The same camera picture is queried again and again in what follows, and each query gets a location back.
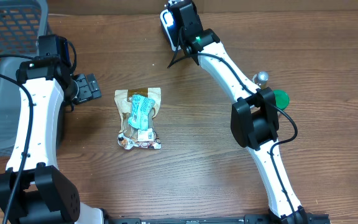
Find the green lid white jar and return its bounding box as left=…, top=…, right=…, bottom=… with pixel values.
left=273, top=90, right=290, bottom=110

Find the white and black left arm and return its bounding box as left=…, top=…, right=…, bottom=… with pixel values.
left=0, top=55, right=109, bottom=223

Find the white barcode scanner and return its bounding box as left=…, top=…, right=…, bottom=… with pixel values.
left=160, top=8, right=183, bottom=51

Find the clear bottle yellow liquid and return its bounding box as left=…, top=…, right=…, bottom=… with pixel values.
left=252, top=71, right=269, bottom=89

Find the brown patterned snack packet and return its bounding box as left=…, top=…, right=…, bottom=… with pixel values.
left=117, top=128, right=162, bottom=150

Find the beige brown paper pouch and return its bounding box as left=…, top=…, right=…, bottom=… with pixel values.
left=114, top=88, right=162, bottom=137

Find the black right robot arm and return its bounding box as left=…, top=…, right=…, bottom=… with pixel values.
left=160, top=1, right=309, bottom=223

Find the grey plastic mesh basket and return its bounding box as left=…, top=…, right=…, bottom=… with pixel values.
left=0, top=0, right=52, bottom=156

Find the teal white snack packet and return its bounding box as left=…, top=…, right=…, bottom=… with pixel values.
left=128, top=95, right=155, bottom=131

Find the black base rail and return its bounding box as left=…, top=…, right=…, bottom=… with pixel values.
left=101, top=213, right=331, bottom=224

